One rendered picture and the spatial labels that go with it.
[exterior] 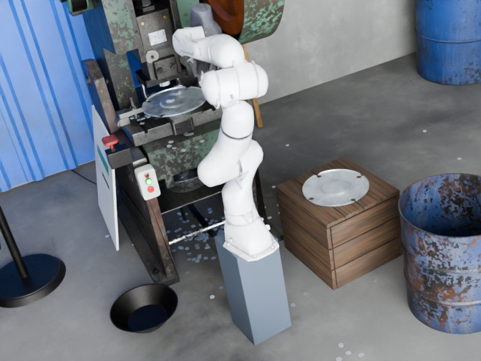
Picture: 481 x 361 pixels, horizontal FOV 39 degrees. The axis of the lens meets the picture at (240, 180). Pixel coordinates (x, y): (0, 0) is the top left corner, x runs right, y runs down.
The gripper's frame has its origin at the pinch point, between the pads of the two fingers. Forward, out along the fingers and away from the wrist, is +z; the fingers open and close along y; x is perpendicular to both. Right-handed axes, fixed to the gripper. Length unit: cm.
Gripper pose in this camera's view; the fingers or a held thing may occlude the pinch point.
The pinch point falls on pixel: (202, 79)
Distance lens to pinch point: 284.8
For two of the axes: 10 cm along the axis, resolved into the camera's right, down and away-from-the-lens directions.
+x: -4.6, -7.3, 5.0
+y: 8.9, -3.5, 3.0
